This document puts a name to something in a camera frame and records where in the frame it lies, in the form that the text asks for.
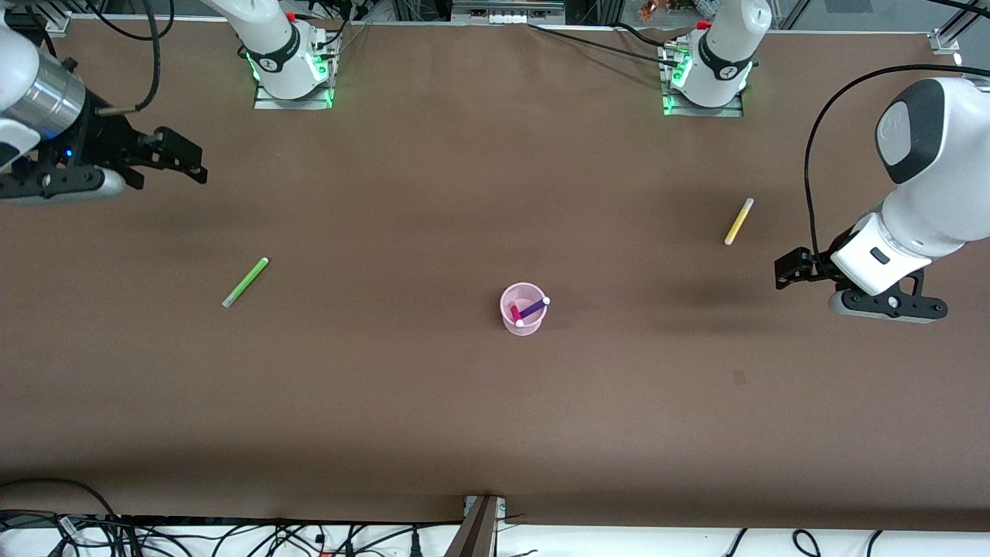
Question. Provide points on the aluminium camera post with bracket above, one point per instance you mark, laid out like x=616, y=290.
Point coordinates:
x=479, y=534

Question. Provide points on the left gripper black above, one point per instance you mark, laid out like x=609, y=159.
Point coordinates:
x=817, y=265

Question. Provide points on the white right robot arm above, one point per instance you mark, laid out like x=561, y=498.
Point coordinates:
x=278, y=46

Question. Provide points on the pink highlighter pen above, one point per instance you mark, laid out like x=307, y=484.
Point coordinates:
x=515, y=312

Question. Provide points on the purple highlighter pen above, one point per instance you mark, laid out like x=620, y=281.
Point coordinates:
x=534, y=309

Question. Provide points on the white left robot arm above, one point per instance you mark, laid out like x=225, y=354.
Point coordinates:
x=951, y=193

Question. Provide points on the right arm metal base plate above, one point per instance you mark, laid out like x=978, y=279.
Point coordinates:
x=267, y=103

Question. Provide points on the pink translucent pen holder cup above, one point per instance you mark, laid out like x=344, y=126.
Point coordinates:
x=530, y=329

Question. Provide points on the green highlighter pen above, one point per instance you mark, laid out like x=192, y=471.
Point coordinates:
x=246, y=282

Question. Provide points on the aluminium frame corner bracket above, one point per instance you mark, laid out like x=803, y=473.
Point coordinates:
x=56, y=25
x=947, y=40

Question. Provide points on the brown table cover mat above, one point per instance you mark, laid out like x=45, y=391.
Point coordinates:
x=495, y=193

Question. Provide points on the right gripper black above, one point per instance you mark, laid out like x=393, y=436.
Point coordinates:
x=103, y=140

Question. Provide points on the yellow highlighter pen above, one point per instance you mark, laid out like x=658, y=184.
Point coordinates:
x=739, y=222

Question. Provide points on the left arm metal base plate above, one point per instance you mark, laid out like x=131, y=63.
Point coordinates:
x=673, y=111

